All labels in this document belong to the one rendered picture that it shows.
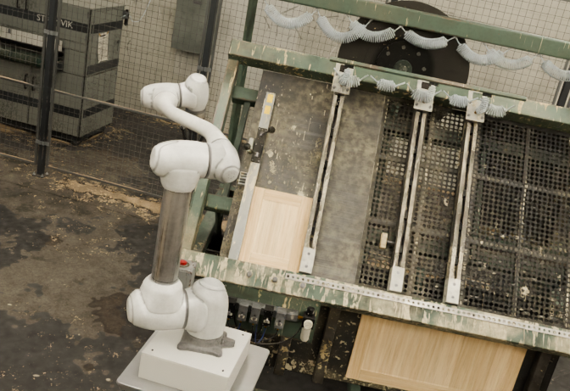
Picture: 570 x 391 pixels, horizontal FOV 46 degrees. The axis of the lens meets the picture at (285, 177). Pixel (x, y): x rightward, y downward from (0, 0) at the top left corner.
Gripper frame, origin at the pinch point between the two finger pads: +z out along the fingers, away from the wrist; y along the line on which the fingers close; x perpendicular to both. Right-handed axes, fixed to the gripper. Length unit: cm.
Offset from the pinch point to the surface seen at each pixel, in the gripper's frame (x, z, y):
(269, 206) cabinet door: -11, 39, -41
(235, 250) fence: 14, 49, -28
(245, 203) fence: -8.9, 37.6, -28.5
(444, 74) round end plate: -115, 5, -131
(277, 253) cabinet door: 10, 50, -49
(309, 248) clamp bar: 10, 42, -64
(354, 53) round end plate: -118, 4, -76
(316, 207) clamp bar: -13, 35, -65
